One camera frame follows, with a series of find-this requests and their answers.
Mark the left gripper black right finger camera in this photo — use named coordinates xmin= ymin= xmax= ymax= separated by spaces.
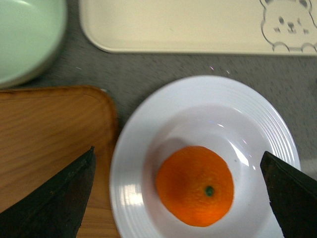
xmin=260 ymin=151 xmax=317 ymax=238

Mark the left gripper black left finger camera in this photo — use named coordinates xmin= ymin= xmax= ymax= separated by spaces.
xmin=0 ymin=147 xmax=96 ymax=238

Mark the white ridged plate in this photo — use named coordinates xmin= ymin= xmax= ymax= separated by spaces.
xmin=110 ymin=76 xmax=300 ymax=238

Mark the orange mandarin fruit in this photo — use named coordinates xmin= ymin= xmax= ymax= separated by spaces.
xmin=156 ymin=146 xmax=234 ymax=227

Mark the wooden cutting board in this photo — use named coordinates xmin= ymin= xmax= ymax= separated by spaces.
xmin=0 ymin=86 xmax=119 ymax=238

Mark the cream bear tray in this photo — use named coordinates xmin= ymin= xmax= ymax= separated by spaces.
xmin=79 ymin=0 xmax=317 ymax=56

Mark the light green bowl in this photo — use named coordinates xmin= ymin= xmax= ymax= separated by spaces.
xmin=0 ymin=0 xmax=67 ymax=88

